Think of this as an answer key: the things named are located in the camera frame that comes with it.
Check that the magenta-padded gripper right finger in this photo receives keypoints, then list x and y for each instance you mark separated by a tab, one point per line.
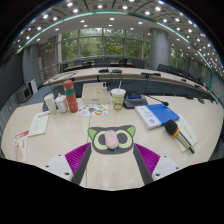
164	165

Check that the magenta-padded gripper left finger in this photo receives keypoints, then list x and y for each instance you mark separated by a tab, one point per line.
59	165

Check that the pink computer mouse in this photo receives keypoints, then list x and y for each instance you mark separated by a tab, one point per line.
111	139

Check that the cat face mouse pad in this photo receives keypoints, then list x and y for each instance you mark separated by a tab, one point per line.
96	141

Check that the black yellow-banded handheld microphone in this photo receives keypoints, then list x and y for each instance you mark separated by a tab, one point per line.
171	127

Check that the white paper sheet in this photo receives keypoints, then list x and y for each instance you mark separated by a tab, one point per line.
189	131

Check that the red and white leaflet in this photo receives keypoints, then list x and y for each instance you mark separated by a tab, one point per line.
20	146

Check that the cream booklet with red header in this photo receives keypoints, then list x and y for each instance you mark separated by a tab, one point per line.
39	123

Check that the blue and white book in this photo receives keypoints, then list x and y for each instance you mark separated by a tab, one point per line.
160	115

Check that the white lidded mug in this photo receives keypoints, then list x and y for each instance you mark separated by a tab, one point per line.
61	104

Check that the colourful sticker sheet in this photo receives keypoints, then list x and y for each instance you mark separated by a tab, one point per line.
92	110

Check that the red green-banded thermos bottle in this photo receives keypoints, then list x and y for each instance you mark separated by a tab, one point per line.
70	98

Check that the cream cardboard box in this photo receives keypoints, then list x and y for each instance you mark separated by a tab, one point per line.
96	95

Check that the green printed paper cup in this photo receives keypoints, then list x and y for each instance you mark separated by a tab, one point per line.
118	100

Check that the white standing panel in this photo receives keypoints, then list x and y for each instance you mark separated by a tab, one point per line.
33	86

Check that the far black desk microphones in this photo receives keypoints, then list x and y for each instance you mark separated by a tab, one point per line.
116	71

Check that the dark office chairs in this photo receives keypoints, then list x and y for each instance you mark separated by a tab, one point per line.
136	63

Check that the ceiling lights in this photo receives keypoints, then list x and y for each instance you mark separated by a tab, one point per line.
124	7

